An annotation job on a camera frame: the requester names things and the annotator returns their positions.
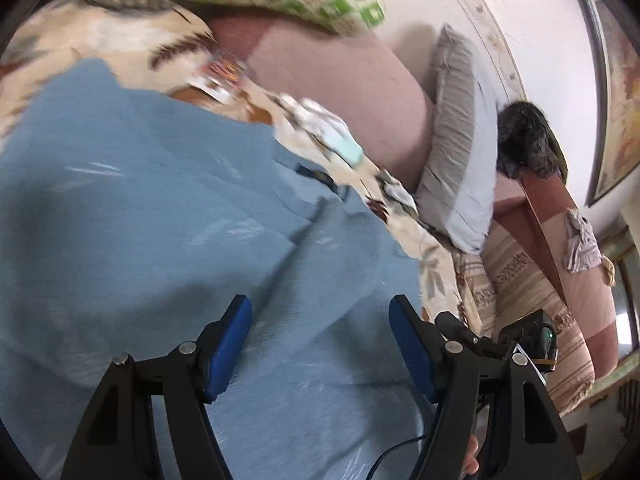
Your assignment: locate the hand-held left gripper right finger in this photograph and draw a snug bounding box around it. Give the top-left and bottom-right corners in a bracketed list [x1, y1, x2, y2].
[389, 294, 582, 480]

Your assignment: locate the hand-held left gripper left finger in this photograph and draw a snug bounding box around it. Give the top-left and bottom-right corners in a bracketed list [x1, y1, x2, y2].
[60, 295, 254, 480]

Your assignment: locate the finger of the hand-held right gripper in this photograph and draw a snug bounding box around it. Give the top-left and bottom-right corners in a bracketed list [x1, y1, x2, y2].
[434, 311, 482, 347]

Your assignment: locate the blue knit garment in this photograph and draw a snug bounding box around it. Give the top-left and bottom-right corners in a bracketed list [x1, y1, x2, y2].
[0, 57, 441, 480]

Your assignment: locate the person's right hand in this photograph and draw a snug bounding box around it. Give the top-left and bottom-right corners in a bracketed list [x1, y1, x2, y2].
[461, 435, 482, 479]

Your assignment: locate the striped brown sofa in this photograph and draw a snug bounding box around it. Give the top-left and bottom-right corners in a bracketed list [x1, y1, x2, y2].
[472, 170, 622, 417]

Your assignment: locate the white crumpled cloth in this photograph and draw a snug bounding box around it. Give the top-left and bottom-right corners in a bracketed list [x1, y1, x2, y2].
[562, 208, 604, 274]

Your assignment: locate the grey pillow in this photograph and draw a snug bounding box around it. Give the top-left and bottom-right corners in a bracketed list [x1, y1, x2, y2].
[415, 24, 503, 255]

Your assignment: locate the dark furry cloth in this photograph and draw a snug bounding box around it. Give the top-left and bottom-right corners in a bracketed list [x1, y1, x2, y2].
[495, 101, 569, 181]

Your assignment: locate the white and green small cloth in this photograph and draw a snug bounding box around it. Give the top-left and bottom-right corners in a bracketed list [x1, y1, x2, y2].
[279, 94, 364, 168]

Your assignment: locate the pink bolster cushion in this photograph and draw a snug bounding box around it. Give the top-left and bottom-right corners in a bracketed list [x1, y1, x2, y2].
[207, 12, 436, 193]

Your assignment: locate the colourful small packet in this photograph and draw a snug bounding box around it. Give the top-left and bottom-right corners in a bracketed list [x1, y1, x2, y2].
[192, 55, 251, 104]

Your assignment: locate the cream floral blanket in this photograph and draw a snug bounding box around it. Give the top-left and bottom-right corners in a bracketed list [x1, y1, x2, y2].
[0, 0, 483, 341]

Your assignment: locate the dark cable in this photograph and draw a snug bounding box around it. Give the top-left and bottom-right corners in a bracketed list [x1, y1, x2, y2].
[366, 437, 426, 480]

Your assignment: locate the framed wall picture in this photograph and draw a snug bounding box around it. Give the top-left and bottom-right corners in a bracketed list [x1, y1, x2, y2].
[575, 0, 640, 208]

